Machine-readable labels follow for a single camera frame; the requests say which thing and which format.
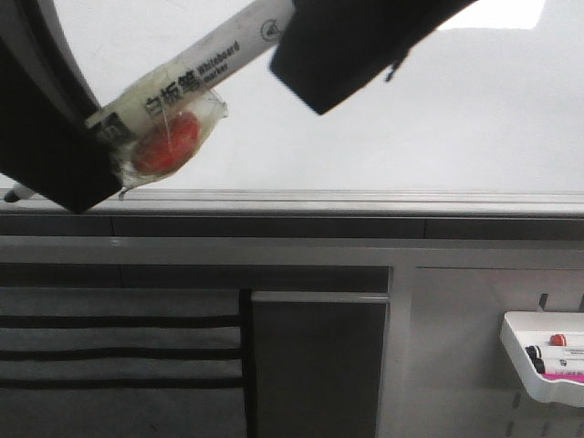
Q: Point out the black-capped marker in tray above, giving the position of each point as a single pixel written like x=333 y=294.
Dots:
x=554 y=352
x=558 y=366

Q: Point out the dark grey panel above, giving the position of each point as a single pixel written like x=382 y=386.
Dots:
x=318 y=358

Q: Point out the white black-tipped whiteboard marker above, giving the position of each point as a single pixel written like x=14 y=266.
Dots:
x=185 y=83

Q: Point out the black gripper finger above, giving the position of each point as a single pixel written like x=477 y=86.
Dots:
x=331 y=49
x=45 y=101

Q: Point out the pink marker in tray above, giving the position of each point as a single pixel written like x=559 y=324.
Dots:
x=578 y=378

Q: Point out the red-capped marker in tray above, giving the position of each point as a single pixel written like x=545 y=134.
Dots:
x=566 y=340

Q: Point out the upper black-capped marker in tray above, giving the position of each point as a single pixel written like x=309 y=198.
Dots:
x=554 y=352

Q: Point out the lower black-capped marker in tray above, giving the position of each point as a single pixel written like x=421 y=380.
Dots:
x=558 y=366

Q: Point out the white wavy-edged marker tray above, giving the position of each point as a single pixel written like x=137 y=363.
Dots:
x=521 y=329

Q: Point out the white whiteboard with aluminium frame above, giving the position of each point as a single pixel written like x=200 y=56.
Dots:
x=485 y=116

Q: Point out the grey fabric organiser with black stripes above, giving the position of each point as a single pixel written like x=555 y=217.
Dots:
x=101 y=362

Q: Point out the red round magnet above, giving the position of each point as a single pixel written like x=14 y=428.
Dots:
x=168 y=148

